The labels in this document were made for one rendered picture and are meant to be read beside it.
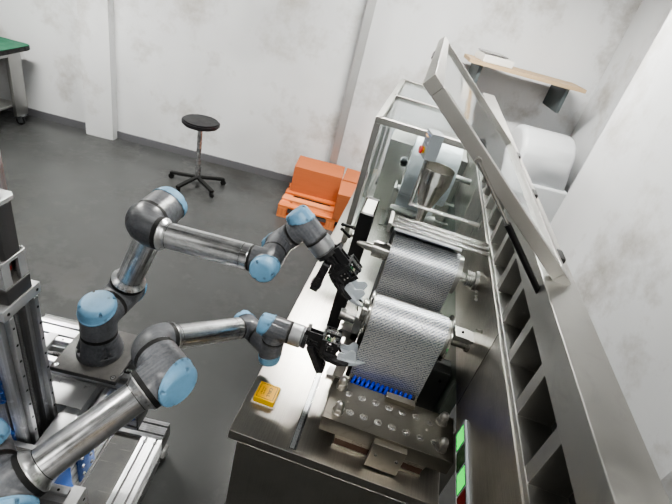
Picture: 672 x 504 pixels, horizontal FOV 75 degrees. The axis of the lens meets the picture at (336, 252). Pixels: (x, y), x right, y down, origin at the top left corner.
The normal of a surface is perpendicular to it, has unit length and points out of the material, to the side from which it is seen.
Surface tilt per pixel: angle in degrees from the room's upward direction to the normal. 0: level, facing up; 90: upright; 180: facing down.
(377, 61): 90
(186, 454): 0
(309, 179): 90
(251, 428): 0
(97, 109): 90
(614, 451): 0
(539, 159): 79
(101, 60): 90
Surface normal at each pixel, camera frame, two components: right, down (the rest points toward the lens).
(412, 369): -0.22, 0.48
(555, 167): 0.00, 0.37
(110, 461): 0.23, -0.82
